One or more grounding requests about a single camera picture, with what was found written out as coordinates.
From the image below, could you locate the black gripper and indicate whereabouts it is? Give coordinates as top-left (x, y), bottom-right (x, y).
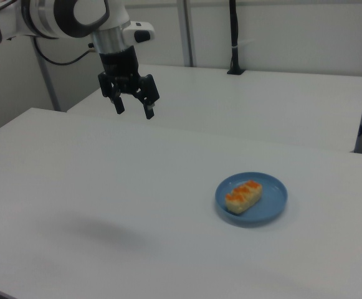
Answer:
top-left (98, 46), bottom-right (161, 120)

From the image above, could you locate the bread with orange topping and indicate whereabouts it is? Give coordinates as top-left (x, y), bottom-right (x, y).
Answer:
top-left (224, 179), bottom-right (263, 216)

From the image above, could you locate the blue round plate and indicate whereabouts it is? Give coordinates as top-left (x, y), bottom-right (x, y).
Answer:
top-left (214, 171), bottom-right (289, 229)

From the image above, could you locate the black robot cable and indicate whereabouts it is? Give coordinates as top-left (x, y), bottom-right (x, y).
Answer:
top-left (33, 37), bottom-right (95, 67)

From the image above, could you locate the grey thin metal post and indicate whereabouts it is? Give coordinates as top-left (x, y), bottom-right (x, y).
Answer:
top-left (32, 39), bottom-right (60, 112)

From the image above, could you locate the grey partition post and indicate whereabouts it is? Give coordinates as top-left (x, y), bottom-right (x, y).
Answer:
top-left (177, 0), bottom-right (198, 67)

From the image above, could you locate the black camera stand pole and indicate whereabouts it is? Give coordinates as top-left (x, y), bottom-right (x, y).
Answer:
top-left (226, 0), bottom-right (247, 76)

